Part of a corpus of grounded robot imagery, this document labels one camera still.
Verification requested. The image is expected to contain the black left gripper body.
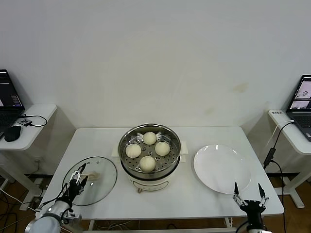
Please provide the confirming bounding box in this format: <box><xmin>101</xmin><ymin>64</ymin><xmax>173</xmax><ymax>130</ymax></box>
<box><xmin>65</xmin><ymin>178</ymin><xmax>85</xmax><ymax>202</ymax></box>

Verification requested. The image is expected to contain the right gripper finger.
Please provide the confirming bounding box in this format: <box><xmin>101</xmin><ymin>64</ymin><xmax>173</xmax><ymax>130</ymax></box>
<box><xmin>232</xmin><ymin>182</ymin><xmax>247</xmax><ymax>207</ymax></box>
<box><xmin>257</xmin><ymin>183</ymin><xmax>270</xmax><ymax>207</ymax></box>

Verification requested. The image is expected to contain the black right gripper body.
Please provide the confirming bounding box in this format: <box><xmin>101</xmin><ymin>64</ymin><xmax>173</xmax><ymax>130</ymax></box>
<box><xmin>239</xmin><ymin>200</ymin><xmax>267</xmax><ymax>228</ymax></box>

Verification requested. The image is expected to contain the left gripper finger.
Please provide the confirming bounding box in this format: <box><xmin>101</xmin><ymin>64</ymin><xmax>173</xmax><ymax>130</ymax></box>
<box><xmin>79</xmin><ymin>176</ymin><xmax>89</xmax><ymax>193</ymax></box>
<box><xmin>69</xmin><ymin>163</ymin><xmax>87</xmax><ymax>182</ymax></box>

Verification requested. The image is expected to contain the glass lid with cream handle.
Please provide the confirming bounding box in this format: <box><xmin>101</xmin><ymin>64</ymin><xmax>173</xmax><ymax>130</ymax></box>
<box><xmin>62</xmin><ymin>156</ymin><xmax>119</xmax><ymax>206</ymax></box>

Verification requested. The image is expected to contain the white steamed baozi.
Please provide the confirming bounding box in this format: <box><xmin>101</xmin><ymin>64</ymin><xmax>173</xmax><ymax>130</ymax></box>
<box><xmin>125</xmin><ymin>143</ymin><xmax>142</xmax><ymax>158</ymax></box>
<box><xmin>142</xmin><ymin>132</ymin><xmax>157</xmax><ymax>146</ymax></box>
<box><xmin>138</xmin><ymin>155</ymin><xmax>156</xmax><ymax>172</ymax></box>
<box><xmin>154</xmin><ymin>141</ymin><xmax>171</xmax><ymax>156</ymax></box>

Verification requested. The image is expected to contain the perforated steel steamer basket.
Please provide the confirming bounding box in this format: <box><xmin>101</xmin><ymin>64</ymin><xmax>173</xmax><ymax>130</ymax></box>
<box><xmin>118</xmin><ymin>123</ymin><xmax>182</xmax><ymax>178</ymax></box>

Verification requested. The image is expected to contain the white round plate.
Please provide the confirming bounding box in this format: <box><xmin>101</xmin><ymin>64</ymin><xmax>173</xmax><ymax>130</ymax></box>
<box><xmin>193</xmin><ymin>144</ymin><xmax>252</xmax><ymax>194</ymax></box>

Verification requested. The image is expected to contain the white side desk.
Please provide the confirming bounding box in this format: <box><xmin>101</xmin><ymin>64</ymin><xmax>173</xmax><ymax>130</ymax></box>
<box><xmin>268</xmin><ymin>109</ymin><xmax>311</xmax><ymax>210</ymax></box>
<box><xmin>0</xmin><ymin>104</ymin><xmax>58</xmax><ymax>211</ymax></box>

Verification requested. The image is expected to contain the black computer mouse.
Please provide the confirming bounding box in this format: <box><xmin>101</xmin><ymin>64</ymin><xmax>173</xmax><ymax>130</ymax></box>
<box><xmin>4</xmin><ymin>125</ymin><xmax>22</xmax><ymax>142</ymax></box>

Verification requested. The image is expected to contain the grey open laptop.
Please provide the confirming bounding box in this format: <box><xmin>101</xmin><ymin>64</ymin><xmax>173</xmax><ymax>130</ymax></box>
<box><xmin>286</xmin><ymin>74</ymin><xmax>311</xmax><ymax>142</ymax></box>

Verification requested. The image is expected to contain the black open laptop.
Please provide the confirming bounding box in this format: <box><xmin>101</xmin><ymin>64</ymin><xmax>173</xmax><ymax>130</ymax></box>
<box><xmin>0</xmin><ymin>69</ymin><xmax>26</xmax><ymax>132</ymax></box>

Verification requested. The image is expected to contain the black cable with adapter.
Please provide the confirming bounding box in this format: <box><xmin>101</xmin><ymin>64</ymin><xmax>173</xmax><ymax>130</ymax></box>
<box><xmin>263</xmin><ymin>121</ymin><xmax>296</xmax><ymax>212</ymax></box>

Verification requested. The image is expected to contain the white laptop cable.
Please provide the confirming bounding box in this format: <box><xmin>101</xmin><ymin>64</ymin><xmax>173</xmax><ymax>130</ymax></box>
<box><xmin>266</xmin><ymin>119</ymin><xmax>296</xmax><ymax>148</ymax></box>

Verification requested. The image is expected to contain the black hub cable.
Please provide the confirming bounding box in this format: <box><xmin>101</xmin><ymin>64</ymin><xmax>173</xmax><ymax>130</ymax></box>
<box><xmin>23</xmin><ymin>114</ymin><xmax>48</xmax><ymax>127</ymax></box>

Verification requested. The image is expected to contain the white table frame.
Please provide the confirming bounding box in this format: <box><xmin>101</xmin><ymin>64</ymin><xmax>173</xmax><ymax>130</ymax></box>
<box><xmin>88</xmin><ymin>218</ymin><xmax>243</xmax><ymax>233</ymax></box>

